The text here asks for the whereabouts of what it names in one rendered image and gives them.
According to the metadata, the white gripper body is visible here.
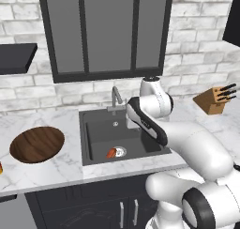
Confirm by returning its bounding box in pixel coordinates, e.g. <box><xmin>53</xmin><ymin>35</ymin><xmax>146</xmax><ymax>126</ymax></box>
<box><xmin>126</xmin><ymin>111</ymin><xmax>143</xmax><ymax>131</ymax></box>

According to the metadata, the dark grey sink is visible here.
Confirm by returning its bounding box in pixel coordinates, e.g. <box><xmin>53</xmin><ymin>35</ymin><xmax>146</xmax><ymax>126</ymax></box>
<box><xmin>78</xmin><ymin>108</ymin><xmax>173</xmax><ymax>167</ymax></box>

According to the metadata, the dark panel under sink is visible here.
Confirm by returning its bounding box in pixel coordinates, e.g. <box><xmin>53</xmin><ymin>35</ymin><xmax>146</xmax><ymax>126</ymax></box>
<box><xmin>23</xmin><ymin>174</ymin><xmax>154</xmax><ymax>213</ymax></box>

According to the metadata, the grey metal tap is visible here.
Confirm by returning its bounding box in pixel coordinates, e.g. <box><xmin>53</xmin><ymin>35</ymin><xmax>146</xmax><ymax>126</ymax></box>
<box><xmin>107</xmin><ymin>85</ymin><xmax>127</xmax><ymax>115</ymax></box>

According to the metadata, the wooden knife block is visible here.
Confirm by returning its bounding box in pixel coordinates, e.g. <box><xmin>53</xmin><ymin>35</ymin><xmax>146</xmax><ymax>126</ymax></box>
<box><xmin>192</xmin><ymin>86</ymin><xmax>229</xmax><ymax>116</ymax></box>

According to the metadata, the dark cupboard door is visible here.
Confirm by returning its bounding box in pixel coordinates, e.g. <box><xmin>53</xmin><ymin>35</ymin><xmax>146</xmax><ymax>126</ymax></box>
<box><xmin>39</xmin><ymin>197</ymin><xmax>129</xmax><ymax>229</ymax></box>
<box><xmin>127</xmin><ymin>193</ymin><xmax>161</xmax><ymax>229</ymax></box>

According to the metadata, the dark framed window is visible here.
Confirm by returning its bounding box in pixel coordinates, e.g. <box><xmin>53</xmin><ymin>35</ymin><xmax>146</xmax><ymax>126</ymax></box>
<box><xmin>37</xmin><ymin>0</ymin><xmax>174</xmax><ymax>84</ymax></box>

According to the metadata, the round wooden cutting board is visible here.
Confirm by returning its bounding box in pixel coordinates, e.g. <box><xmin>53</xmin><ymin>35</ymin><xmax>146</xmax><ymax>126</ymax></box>
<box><xmin>8</xmin><ymin>126</ymin><xmax>66</xmax><ymax>164</ymax></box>

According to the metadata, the grey dishwasher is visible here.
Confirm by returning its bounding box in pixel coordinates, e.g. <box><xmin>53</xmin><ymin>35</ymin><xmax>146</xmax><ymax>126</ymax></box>
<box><xmin>0</xmin><ymin>192</ymin><xmax>39</xmax><ymax>229</ymax></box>

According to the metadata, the silver cupboard handle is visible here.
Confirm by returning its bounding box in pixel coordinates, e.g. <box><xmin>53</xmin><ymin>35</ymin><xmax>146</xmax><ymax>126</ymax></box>
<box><xmin>133</xmin><ymin>198</ymin><xmax>140</xmax><ymax>227</ymax></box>
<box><xmin>119</xmin><ymin>201</ymin><xmax>125</xmax><ymax>229</ymax></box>

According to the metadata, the black handled knife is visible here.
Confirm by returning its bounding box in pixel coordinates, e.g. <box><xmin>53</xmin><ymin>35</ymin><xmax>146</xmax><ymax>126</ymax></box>
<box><xmin>219</xmin><ymin>83</ymin><xmax>237</xmax><ymax>93</ymax></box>
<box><xmin>217</xmin><ymin>89</ymin><xmax>238</xmax><ymax>98</ymax></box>
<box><xmin>217</xmin><ymin>95</ymin><xmax>237</xmax><ymax>102</ymax></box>

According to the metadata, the black wall shelf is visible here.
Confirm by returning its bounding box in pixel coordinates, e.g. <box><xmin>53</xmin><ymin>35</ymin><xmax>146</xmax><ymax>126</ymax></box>
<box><xmin>0</xmin><ymin>42</ymin><xmax>38</xmax><ymax>76</ymax></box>

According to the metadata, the black wall cupboard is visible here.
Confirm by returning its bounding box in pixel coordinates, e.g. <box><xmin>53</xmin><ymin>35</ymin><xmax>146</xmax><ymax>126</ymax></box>
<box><xmin>222</xmin><ymin>0</ymin><xmax>240</xmax><ymax>49</ymax></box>

